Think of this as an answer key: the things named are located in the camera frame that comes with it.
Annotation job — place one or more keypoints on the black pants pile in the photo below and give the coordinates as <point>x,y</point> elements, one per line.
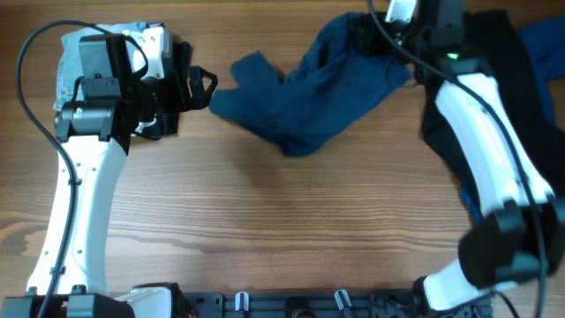
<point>438,135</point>

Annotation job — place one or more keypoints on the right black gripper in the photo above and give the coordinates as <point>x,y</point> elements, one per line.
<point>369,39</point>

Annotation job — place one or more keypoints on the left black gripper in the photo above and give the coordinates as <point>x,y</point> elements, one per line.
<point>179,102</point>

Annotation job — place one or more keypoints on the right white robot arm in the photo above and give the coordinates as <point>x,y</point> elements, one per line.
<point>484,119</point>

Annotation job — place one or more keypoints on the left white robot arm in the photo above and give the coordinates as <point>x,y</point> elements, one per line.
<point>130,84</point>

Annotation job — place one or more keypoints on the navy blue shorts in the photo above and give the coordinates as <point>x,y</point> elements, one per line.
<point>333,86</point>

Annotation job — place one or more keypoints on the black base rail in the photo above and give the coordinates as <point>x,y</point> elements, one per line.
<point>337,304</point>

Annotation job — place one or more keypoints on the folded black garment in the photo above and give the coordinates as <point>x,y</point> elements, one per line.
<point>163,125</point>

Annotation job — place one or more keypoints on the folded light blue jeans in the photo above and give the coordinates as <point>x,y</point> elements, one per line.
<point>69,67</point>

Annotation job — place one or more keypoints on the blue garment under pile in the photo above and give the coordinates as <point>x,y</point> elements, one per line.
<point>523,61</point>

